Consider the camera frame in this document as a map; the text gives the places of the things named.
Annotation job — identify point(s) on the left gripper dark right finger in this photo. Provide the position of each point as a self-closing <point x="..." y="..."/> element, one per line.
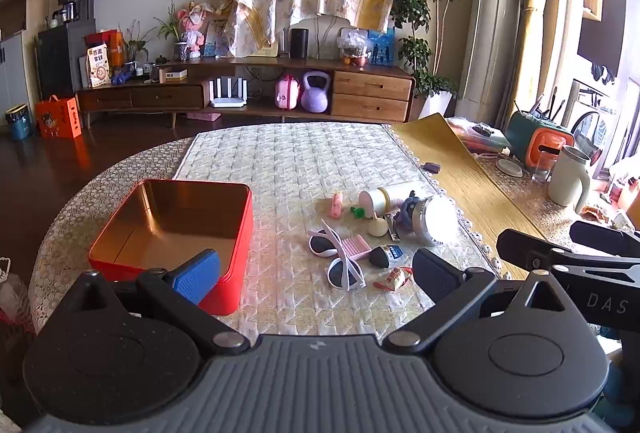
<point x="435" y="276"/>

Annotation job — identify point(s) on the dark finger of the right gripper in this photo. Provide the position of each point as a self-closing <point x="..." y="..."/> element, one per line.
<point x="608" y="240"/>

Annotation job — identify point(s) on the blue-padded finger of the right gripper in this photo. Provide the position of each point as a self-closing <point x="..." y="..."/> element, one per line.
<point x="524" y="250"/>

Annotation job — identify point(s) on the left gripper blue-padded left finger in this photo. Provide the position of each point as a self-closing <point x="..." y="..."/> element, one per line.
<point x="197" y="277"/>

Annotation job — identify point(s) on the red white candy packet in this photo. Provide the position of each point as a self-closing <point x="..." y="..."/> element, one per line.
<point x="395" y="279"/>

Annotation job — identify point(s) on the black blue white tube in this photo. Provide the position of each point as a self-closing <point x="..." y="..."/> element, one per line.
<point x="386" y="256"/>

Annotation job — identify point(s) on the round silver tin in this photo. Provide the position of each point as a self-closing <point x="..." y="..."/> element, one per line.
<point x="435" y="220"/>

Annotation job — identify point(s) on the blue purple spiky toy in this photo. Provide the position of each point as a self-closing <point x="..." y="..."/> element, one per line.
<point x="403" y="218"/>

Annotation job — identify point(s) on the silver nail clipper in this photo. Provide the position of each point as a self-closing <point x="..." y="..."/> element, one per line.
<point x="391" y="228"/>

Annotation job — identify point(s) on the cream round ball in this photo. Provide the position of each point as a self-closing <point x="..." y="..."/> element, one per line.
<point x="377" y="226"/>

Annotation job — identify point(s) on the pink ribbed case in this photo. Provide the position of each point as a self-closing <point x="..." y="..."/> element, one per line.
<point x="355" y="247"/>

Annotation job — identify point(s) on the white frame sunglasses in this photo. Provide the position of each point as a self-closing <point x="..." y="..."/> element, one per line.
<point x="342" y="273"/>

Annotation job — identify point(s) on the white yellow pill bottle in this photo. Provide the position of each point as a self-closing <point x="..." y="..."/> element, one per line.
<point x="383" y="200"/>

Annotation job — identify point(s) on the pink small bottle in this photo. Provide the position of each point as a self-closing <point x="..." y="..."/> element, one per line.
<point x="336" y="206"/>

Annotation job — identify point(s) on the yellow wood-grain mat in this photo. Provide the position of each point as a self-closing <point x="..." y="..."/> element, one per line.
<point x="483" y="207"/>

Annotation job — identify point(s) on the red metal tin box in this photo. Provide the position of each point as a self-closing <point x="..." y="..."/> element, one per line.
<point x="164" y="223"/>

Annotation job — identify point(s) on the white round lid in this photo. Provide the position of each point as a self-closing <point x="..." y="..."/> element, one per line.
<point x="509" y="168"/>

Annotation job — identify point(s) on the small purple object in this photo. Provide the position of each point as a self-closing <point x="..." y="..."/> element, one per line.
<point x="430" y="167"/>

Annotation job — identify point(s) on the green orange tissue box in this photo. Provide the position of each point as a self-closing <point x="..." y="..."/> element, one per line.
<point x="526" y="133"/>

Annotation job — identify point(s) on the quilted cream table mat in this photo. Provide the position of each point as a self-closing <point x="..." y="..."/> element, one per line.
<point x="293" y="170"/>

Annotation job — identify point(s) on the stack of books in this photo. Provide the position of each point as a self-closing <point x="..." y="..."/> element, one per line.
<point x="478" y="137"/>

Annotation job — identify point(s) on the lace tablecloth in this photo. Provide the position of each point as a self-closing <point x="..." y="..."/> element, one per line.
<point x="63" y="253"/>

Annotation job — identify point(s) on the white standing air conditioner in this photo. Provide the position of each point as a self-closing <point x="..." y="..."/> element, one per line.
<point x="488" y="59"/>

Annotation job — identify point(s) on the white router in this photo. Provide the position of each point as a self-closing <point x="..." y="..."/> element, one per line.
<point x="228" y="92"/>

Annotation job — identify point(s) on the pink small case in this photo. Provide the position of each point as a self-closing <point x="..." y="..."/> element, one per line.
<point x="287" y="92"/>

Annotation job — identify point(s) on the orange gift bag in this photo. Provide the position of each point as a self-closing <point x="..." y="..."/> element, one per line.
<point x="58" y="118"/>

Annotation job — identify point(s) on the purple kettlebell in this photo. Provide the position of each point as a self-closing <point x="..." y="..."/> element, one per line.
<point x="315" y="98"/>

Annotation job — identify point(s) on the wooden tv cabinet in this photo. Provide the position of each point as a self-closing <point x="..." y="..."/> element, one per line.
<point x="369" y="94"/>

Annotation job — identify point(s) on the cereal box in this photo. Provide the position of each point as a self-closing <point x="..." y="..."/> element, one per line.
<point x="98" y="66"/>

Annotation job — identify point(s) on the blue trash bin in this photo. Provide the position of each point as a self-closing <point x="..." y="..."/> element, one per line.
<point x="19" y="122"/>

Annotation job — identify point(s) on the blue picture box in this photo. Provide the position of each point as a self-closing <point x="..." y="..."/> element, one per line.
<point x="382" y="47"/>

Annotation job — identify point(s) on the bag of fruit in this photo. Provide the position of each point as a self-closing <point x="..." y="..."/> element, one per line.
<point x="354" y="46"/>

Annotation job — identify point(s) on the pink doll figure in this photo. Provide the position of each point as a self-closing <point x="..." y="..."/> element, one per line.
<point x="191" y="21"/>

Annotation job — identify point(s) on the black speaker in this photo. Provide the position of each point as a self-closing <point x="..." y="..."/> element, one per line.
<point x="298" y="43"/>

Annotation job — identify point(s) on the black mini fridge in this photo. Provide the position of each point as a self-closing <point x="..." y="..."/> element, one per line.
<point x="59" y="51"/>

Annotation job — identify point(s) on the tall green potted plant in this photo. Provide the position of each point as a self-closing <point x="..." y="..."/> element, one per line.
<point x="423" y="23"/>

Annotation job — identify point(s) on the coffee machine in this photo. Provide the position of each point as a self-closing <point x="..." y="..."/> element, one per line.
<point x="74" y="11"/>

